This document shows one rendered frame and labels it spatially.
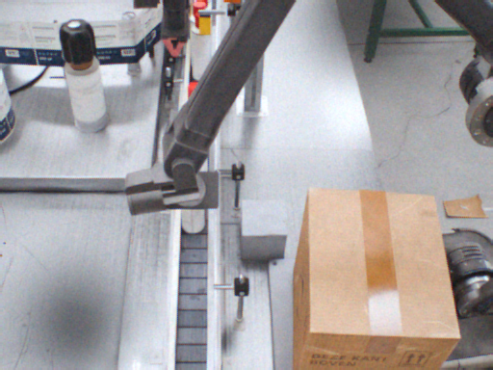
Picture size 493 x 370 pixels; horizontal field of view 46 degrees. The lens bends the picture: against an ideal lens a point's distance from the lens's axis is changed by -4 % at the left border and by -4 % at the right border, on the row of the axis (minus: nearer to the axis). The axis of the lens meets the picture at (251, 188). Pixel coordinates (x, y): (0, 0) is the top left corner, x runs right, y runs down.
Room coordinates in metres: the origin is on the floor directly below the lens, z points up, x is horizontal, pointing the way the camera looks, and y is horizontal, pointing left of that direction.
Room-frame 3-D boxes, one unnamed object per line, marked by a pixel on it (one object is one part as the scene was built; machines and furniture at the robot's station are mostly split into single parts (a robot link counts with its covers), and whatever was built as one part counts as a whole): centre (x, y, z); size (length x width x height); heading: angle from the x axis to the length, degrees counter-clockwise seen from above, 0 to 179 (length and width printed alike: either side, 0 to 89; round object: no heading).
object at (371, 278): (0.60, -0.22, 0.99); 0.30 x 0.24 x 0.27; 0
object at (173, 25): (1.28, 0.22, 1.12); 0.10 x 0.07 x 0.07; 6
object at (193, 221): (0.83, 0.12, 0.98); 0.05 x 0.05 x 0.20
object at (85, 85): (1.14, 0.43, 1.03); 0.09 x 0.09 x 0.30
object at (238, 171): (0.92, 0.05, 0.91); 0.07 x 0.03 x 0.16; 95
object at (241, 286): (0.63, 0.03, 0.91); 0.07 x 0.03 x 0.16; 95
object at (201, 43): (1.36, 0.16, 0.98); 0.05 x 0.05 x 0.20
